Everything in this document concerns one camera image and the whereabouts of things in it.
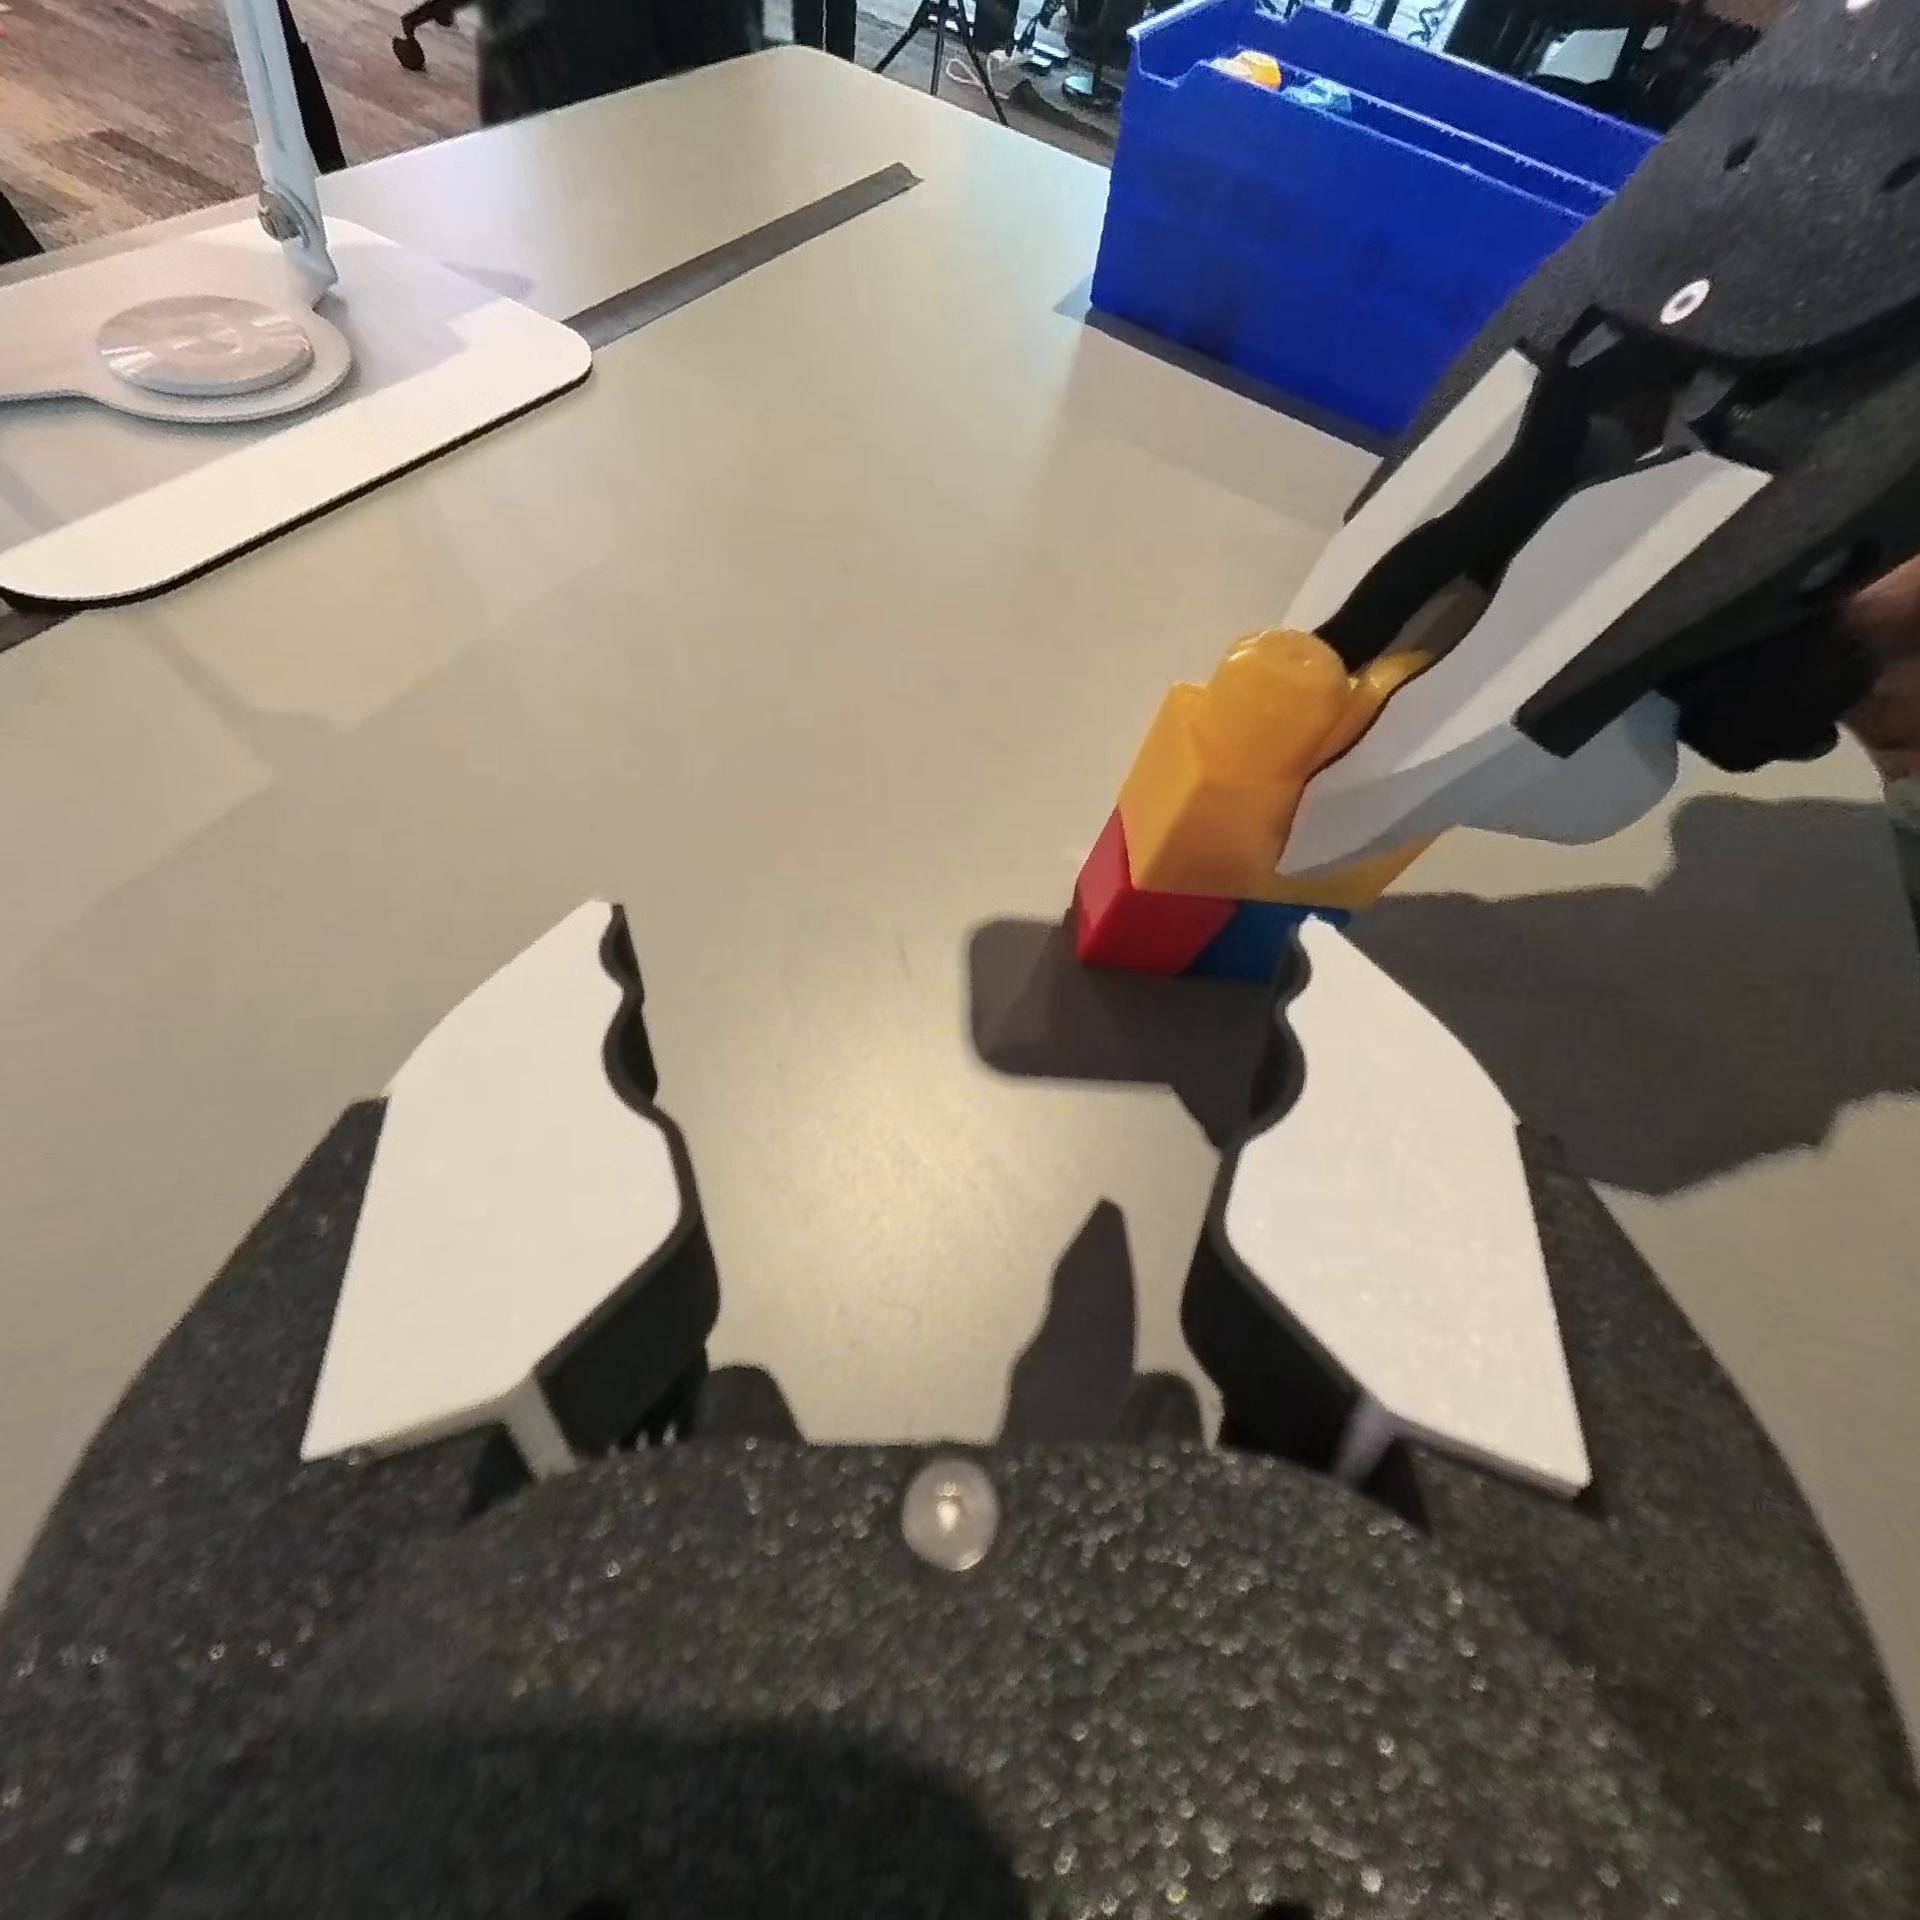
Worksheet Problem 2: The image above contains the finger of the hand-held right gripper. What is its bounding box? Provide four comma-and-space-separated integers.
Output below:
1282, 351, 1614, 669
1277, 449, 1775, 882

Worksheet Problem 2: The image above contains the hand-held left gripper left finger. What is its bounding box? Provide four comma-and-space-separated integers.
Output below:
298, 901, 722, 1478

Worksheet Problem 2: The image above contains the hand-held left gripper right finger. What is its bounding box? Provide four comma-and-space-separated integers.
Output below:
1182, 914, 1593, 1502

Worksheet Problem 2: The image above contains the blue plastic bin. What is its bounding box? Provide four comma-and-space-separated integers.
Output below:
1089, 0, 1665, 453

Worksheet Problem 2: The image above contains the blue mega block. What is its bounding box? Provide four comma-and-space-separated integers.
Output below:
1184, 895, 1352, 984

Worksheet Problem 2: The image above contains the yellow two-stud mega block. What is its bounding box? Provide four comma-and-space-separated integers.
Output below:
1123, 630, 1438, 911

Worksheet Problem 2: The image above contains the red mega block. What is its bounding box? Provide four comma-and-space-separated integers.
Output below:
1071, 808, 1240, 981

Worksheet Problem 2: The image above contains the pile of mega blocks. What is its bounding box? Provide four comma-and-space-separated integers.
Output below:
1199, 47, 1359, 114

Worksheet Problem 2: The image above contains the person's right hand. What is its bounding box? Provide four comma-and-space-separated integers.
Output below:
1847, 558, 1920, 839

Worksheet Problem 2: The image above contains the black tripod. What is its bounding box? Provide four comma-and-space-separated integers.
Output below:
872, 0, 1010, 126

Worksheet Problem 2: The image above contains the white document stand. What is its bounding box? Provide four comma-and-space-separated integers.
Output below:
0, 0, 593, 607

